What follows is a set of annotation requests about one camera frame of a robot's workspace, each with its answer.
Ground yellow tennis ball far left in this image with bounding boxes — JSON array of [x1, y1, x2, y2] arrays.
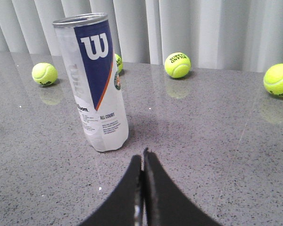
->
[[263, 63, 283, 97]]

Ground yellow tennis ball behind can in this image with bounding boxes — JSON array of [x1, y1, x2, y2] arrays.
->
[[115, 54, 123, 73]]

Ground yellow tennis ball far right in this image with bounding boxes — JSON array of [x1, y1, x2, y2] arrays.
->
[[32, 63, 58, 86]]

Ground white Wilson tennis ball can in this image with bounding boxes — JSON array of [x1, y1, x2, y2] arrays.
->
[[52, 13, 129, 152]]

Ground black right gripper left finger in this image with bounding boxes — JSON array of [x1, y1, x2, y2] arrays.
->
[[81, 155, 142, 226]]

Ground grey pleated curtain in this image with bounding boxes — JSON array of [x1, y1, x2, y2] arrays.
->
[[0, 0, 283, 72]]

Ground yellow tennis ball centre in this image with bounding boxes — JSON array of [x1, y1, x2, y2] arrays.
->
[[164, 52, 191, 79]]

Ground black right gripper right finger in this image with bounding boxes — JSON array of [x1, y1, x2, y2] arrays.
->
[[143, 148, 220, 226]]

